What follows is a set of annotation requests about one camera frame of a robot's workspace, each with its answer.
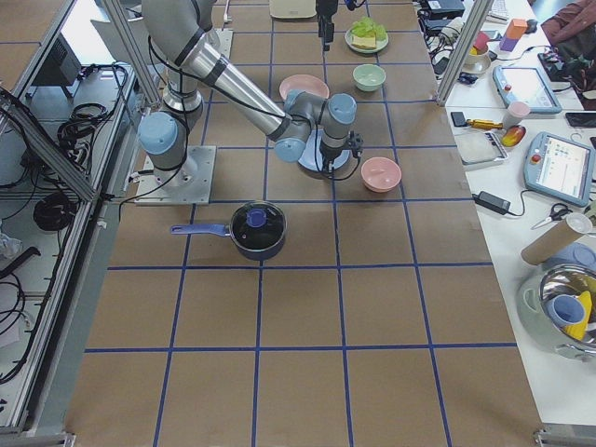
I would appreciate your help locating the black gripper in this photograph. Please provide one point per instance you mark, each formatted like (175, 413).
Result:
(324, 18)
(329, 152)

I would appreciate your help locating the blue plate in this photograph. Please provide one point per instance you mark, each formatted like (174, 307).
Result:
(312, 158)

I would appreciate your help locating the pink plate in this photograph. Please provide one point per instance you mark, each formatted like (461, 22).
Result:
(303, 82)

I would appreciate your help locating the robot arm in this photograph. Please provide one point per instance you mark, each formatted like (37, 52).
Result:
(325, 10)
(179, 29)

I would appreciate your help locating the bread slice on plate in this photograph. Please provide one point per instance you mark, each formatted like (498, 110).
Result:
(363, 42)

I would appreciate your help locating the green lettuce leaf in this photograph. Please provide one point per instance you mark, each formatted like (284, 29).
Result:
(367, 27)

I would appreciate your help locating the green bowl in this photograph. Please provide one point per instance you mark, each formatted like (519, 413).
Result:
(369, 77)

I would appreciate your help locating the pink bowl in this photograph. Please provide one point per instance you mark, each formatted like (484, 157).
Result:
(380, 174)

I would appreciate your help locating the green plate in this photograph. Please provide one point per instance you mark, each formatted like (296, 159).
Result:
(380, 44)

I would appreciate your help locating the white toaster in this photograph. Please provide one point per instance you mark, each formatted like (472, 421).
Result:
(292, 9)

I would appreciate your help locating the blue saucepan with lid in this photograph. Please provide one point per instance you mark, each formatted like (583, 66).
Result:
(258, 229)

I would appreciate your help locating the beige bowl with toys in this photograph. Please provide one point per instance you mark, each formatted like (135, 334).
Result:
(477, 61)

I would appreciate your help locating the black power adapter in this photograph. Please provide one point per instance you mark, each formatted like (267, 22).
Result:
(491, 202)

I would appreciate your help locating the pink cup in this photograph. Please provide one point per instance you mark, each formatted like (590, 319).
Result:
(515, 113)

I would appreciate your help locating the teach pendant tablet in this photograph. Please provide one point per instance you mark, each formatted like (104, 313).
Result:
(559, 167)
(527, 85)

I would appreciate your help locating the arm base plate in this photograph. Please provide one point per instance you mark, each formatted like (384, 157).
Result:
(191, 185)

